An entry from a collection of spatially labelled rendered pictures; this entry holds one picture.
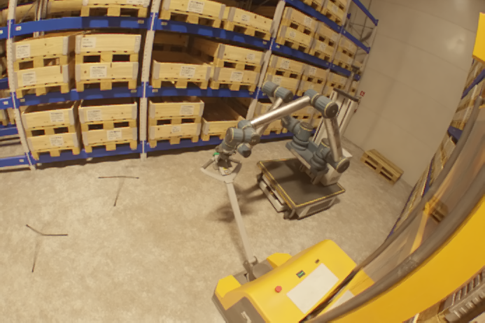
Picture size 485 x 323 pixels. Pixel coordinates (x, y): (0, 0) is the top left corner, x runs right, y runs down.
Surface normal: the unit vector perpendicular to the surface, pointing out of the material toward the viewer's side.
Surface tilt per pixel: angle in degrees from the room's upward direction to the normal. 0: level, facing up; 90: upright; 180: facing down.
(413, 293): 90
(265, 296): 0
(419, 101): 90
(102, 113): 90
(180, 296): 0
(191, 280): 0
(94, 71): 90
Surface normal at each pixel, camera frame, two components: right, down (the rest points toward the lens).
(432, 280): -0.82, 0.09
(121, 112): 0.52, 0.52
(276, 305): 0.24, -0.85
